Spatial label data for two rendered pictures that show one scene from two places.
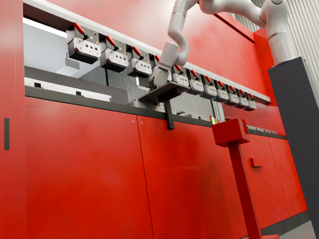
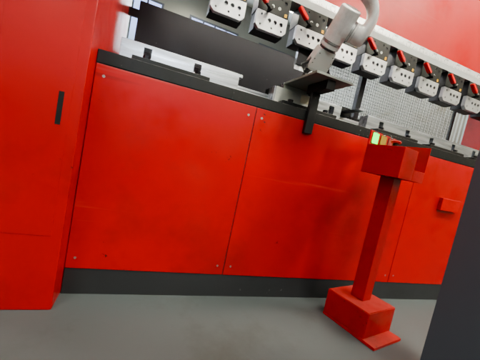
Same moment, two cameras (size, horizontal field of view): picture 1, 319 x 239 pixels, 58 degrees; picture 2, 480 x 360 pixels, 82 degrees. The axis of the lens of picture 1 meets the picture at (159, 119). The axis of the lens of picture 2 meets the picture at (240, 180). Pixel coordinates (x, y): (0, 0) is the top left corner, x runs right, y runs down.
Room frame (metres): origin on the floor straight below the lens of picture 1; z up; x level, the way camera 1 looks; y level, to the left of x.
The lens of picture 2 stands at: (0.37, -0.45, 0.62)
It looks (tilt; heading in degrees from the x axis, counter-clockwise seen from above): 5 degrees down; 30
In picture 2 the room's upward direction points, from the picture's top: 12 degrees clockwise
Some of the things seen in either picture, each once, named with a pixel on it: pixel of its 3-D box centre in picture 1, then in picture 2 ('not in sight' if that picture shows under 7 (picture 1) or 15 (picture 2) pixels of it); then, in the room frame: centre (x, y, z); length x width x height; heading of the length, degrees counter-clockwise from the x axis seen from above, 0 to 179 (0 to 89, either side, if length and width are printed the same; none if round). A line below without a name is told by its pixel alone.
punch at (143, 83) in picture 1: (143, 82); (304, 61); (1.67, 0.06, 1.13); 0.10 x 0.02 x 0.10; 140
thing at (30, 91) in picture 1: (212, 130); (396, 145); (2.13, -0.39, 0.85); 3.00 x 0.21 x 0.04; 140
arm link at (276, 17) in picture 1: (275, 18); not in sight; (1.46, -0.76, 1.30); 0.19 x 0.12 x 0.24; 178
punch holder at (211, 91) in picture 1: (206, 87); (423, 80); (2.26, -0.44, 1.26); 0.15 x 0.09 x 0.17; 140
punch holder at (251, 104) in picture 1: (248, 102); not in sight; (2.87, -0.95, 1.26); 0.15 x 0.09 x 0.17; 140
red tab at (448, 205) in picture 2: (256, 162); (448, 205); (2.35, -0.72, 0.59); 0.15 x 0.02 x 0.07; 140
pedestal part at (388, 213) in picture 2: (244, 188); (375, 238); (1.70, -0.42, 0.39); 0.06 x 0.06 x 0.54; 63
